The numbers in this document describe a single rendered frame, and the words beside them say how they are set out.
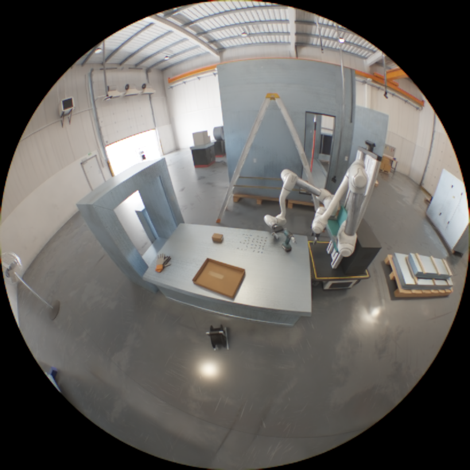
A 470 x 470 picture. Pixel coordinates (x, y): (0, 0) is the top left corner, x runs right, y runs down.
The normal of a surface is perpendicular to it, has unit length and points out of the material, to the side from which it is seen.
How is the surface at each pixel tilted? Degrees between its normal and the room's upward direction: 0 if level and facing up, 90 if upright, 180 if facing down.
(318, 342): 0
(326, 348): 0
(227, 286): 0
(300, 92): 90
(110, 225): 90
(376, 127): 90
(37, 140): 90
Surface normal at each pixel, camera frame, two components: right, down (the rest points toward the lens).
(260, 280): -0.08, -0.74
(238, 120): -0.30, 0.65
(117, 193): 0.95, 0.14
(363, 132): -0.61, 0.57
